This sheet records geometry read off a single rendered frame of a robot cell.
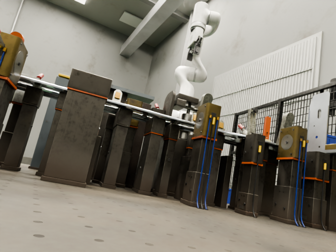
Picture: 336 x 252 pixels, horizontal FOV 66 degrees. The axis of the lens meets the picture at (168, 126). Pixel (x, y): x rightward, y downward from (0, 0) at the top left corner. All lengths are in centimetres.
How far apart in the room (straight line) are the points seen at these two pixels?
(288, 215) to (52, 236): 88
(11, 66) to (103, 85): 24
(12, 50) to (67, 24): 977
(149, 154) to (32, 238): 76
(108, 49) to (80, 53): 105
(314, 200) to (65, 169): 87
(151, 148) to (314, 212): 64
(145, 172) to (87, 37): 971
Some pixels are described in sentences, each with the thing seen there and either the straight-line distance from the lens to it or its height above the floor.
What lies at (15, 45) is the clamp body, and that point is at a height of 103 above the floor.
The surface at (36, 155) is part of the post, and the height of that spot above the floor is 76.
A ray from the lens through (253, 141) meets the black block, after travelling 100.
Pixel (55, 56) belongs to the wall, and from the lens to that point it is 1008.
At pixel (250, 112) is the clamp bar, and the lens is 145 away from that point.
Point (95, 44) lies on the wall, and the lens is 1048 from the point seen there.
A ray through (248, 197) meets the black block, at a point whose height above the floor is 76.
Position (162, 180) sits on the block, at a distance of 103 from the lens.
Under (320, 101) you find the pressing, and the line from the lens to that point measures 153.
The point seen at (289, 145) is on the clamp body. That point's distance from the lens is 106.
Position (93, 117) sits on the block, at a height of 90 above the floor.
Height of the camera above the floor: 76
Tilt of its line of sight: 12 degrees up
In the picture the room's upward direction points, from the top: 11 degrees clockwise
